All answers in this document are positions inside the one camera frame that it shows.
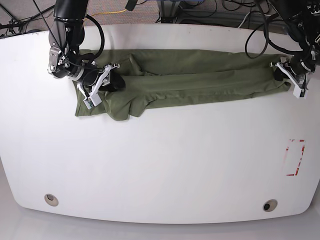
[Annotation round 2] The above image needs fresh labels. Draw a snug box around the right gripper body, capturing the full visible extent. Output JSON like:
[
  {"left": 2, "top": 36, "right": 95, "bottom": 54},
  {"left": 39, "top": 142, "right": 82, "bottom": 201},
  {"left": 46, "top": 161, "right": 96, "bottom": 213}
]
[{"left": 74, "top": 66, "right": 112, "bottom": 93}]

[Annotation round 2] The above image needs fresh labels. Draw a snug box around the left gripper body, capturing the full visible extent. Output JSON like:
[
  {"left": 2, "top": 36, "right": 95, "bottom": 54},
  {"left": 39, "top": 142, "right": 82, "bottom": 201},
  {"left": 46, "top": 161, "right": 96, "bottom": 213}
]
[{"left": 280, "top": 56, "right": 315, "bottom": 82}]

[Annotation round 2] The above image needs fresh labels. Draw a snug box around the olive green T-shirt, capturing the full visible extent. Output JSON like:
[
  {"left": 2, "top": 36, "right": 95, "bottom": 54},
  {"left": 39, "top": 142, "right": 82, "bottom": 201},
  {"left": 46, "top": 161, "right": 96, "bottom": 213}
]
[{"left": 75, "top": 49, "right": 291, "bottom": 121}]

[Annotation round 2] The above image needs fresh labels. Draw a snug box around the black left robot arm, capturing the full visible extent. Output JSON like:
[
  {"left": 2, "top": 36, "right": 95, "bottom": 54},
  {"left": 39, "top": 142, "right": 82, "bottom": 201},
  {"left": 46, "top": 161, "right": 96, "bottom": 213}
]
[{"left": 265, "top": 0, "right": 320, "bottom": 78}]

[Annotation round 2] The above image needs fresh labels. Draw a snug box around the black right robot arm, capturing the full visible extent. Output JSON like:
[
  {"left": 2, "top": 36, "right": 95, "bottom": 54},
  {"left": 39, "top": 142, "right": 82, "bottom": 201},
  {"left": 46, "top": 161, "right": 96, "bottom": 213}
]
[{"left": 48, "top": 0, "right": 105, "bottom": 96}]

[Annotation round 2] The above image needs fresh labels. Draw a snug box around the red tape rectangle marking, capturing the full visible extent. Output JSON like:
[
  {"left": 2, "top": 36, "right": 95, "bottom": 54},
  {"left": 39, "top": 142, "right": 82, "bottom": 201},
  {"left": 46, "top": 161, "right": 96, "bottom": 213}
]
[{"left": 283, "top": 139, "right": 306, "bottom": 177}]

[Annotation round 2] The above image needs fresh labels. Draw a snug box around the black tripod stand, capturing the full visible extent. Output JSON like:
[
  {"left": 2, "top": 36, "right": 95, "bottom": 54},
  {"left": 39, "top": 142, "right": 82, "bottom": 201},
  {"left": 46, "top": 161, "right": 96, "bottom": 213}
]
[{"left": 0, "top": 4, "right": 55, "bottom": 39}]

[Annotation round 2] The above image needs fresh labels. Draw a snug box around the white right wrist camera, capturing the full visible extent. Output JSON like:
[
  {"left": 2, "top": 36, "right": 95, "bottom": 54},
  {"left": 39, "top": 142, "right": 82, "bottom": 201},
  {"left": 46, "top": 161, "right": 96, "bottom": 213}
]
[{"left": 76, "top": 63, "right": 120, "bottom": 110}]

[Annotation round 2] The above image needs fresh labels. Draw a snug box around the yellow floor cable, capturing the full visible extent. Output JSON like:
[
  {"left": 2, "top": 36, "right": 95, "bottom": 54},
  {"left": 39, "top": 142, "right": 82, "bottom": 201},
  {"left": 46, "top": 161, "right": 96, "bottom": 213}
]
[{"left": 87, "top": 8, "right": 128, "bottom": 18}]

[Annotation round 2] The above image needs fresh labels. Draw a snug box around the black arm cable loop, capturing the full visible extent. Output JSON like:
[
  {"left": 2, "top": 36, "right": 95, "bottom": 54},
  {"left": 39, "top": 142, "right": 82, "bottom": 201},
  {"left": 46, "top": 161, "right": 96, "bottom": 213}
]
[{"left": 244, "top": 0, "right": 278, "bottom": 60}]

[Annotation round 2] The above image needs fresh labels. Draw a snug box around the aluminium frame base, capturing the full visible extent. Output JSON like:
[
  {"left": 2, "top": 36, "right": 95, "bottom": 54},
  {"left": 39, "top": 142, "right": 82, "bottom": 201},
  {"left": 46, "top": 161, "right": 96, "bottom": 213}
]
[{"left": 155, "top": 0, "right": 191, "bottom": 24}]

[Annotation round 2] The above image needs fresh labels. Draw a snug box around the left table cable grommet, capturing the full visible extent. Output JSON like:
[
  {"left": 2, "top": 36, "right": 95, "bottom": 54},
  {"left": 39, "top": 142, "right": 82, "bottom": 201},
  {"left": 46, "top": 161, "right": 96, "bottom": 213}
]
[{"left": 44, "top": 194, "right": 59, "bottom": 207}]

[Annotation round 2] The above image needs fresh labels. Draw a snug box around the table cable grommet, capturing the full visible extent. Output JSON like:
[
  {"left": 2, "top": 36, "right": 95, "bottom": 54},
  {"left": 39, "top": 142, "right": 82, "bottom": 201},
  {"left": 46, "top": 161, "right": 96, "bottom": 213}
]
[
  {"left": 44, "top": 194, "right": 59, "bottom": 207},
  {"left": 262, "top": 199, "right": 278, "bottom": 213}
]

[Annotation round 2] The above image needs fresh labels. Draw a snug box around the right table cable grommet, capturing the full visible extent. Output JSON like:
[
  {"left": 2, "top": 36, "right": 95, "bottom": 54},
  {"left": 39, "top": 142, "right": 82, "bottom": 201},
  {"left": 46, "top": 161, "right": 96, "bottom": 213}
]
[{"left": 262, "top": 199, "right": 278, "bottom": 213}]

